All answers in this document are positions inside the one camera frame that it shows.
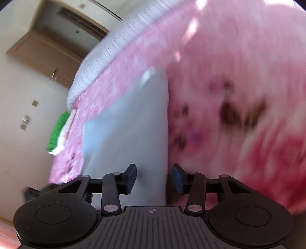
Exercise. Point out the pink fluffy blanket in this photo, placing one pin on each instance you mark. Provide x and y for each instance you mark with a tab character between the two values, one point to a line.
227	71

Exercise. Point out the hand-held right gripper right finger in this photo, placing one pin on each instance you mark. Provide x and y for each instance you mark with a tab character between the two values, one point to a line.
178	178

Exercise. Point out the wooden door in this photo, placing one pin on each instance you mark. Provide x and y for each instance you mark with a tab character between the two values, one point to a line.
47	55

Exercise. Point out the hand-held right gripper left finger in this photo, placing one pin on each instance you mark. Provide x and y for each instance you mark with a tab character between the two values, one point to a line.
131	177

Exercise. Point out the green cloth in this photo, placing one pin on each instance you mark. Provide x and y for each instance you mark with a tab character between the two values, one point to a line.
57	131

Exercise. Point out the white folded cloth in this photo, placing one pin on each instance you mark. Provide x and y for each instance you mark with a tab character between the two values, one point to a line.
68	124

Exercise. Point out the light blue garment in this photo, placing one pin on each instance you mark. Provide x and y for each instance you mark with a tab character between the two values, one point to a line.
133	124

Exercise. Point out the square wall switch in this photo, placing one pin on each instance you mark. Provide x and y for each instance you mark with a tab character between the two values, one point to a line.
35	103
26	119
23	127

